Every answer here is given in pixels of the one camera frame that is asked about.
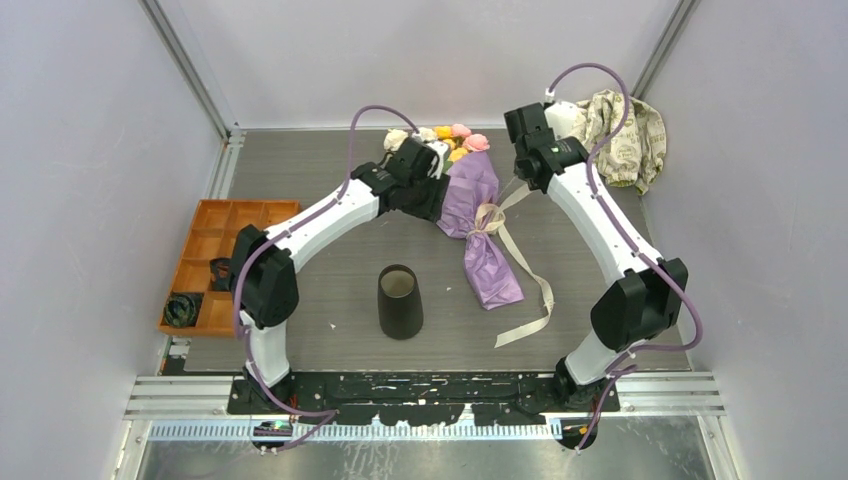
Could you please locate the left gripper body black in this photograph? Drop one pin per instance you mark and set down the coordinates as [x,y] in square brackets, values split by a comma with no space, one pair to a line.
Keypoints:
[427,196]

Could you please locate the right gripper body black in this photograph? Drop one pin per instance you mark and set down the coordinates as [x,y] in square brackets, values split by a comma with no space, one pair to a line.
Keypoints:
[518,169]

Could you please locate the purple flower bouquet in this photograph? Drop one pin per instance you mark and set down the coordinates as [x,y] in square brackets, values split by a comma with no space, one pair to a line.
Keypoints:
[470,207]

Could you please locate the cream ribbon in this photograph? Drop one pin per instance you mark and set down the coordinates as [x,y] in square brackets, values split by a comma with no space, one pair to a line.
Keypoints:
[523,265]

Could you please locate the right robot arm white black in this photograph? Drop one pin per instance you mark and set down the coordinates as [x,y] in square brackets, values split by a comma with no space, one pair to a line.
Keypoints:
[642,297]

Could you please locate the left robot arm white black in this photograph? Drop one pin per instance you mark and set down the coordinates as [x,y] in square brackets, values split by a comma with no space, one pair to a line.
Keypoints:
[265,263]

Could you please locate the dark cylindrical vase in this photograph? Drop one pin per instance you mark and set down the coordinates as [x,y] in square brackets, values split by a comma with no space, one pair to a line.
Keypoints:
[399,303]

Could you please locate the patterned cream cloth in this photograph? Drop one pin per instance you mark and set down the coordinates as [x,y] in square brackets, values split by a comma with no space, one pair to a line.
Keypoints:
[634,139]

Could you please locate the orange compartment tray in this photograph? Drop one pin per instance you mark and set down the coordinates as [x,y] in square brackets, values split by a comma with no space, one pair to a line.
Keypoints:
[213,234]

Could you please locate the rolled dark fabric middle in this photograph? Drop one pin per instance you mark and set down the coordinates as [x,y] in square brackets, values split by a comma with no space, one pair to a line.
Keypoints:
[219,274]

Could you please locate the rolled dark fabric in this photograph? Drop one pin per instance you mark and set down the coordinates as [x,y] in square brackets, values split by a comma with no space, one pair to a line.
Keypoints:
[182,309]
[219,274]

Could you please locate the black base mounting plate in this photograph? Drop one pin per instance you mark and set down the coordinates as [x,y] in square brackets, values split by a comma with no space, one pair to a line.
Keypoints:
[433,398]

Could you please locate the rolled dark fabric left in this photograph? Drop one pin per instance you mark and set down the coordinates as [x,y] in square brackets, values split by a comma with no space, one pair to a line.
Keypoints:
[182,309]

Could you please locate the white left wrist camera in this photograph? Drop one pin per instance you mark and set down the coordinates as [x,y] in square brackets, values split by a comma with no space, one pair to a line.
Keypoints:
[442,151]

